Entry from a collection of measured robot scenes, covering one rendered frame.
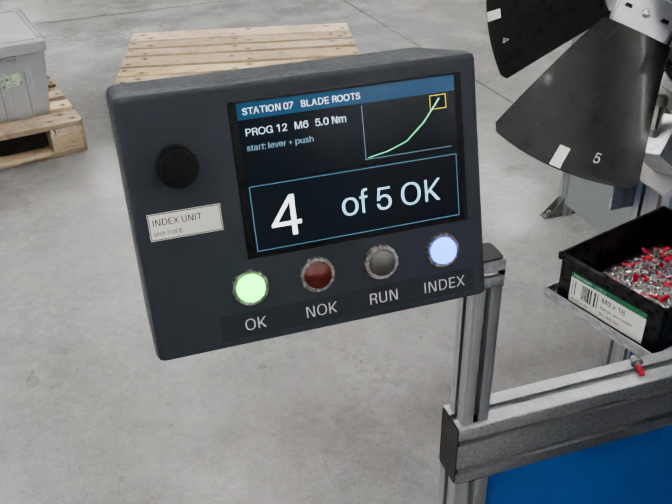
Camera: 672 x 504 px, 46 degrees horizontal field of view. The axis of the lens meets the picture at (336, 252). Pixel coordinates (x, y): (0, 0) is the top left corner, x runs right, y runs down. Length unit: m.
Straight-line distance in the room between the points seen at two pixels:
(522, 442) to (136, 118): 0.54
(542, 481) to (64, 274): 2.07
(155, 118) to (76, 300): 2.12
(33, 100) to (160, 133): 3.13
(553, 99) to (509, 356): 1.20
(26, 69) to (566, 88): 2.73
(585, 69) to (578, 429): 0.55
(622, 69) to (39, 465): 1.57
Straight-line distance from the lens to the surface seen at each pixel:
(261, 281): 0.57
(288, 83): 0.56
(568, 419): 0.90
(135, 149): 0.54
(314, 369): 2.23
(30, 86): 3.65
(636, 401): 0.94
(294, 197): 0.57
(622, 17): 1.27
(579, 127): 1.21
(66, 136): 3.61
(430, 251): 0.61
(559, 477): 1.00
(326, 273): 0.58
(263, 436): 2.05
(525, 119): 1.23
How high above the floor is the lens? 1.44
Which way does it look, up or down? 32 degrees down
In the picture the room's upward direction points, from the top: 1 degrees counter-clockwise
